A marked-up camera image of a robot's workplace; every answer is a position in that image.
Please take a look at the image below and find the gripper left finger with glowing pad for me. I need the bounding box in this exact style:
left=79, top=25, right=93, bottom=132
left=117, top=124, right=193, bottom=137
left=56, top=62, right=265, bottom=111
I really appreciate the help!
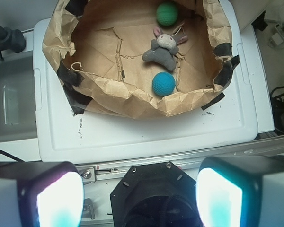
left=0, top=161, right=84, bottom=227

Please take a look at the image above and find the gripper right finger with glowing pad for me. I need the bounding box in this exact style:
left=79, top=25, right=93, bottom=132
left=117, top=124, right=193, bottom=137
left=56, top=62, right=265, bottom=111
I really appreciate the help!
left=196, top=155, right=284, bottom=227

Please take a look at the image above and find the green dimpled foam ball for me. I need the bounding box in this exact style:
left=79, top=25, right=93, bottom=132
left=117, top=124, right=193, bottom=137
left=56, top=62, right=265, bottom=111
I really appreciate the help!
left=156, top=1, right=178, bottom=26

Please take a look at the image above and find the blue dimpled foam ball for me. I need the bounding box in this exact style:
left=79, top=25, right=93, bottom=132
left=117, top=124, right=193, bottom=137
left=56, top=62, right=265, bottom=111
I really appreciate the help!
left=152, top=72, right=176, bottom=96

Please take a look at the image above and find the white plastic bin lid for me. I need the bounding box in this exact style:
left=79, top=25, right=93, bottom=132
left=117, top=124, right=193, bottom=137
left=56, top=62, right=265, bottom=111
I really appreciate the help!
left=33, top=0, right=259, bottom=164

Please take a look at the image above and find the clear plastic container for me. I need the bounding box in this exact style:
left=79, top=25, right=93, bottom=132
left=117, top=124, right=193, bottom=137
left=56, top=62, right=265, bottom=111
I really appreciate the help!
left=0, top=51, right=37, bottom=143

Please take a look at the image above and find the black clamp knob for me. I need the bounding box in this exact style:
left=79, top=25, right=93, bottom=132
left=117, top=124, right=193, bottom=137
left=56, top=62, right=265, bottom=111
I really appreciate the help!
left=0, top=26, right=26, bottom=61

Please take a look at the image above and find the grey plush bunny toy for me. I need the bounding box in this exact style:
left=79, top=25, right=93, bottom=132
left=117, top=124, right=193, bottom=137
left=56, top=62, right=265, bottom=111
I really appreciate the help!
left=142, top=26, right=188, bottom=72

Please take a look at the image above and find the crumpled brown paper bag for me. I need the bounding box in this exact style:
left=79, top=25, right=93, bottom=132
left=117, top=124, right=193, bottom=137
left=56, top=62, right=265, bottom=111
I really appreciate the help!
left=43, top=0, right=240, bottom=119

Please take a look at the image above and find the black cable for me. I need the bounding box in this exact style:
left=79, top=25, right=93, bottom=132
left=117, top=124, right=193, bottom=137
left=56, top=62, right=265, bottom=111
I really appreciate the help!
left=0, top=148, right=26, bottom=163

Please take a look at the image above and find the aluminium extrusion rail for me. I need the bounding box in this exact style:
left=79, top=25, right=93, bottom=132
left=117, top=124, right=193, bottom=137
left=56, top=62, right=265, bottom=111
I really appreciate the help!
left=76, top=135, right=284, bottom=184

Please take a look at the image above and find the black octagonal mount plate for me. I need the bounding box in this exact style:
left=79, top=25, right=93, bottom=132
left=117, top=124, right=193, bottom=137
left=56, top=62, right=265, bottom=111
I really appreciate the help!
left=110, top=162, right=203, bottom=227

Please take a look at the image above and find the white wall adapter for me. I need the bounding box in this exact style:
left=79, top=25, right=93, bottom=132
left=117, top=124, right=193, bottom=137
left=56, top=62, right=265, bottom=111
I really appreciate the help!
left=268, top=24, right=284, bottom=48

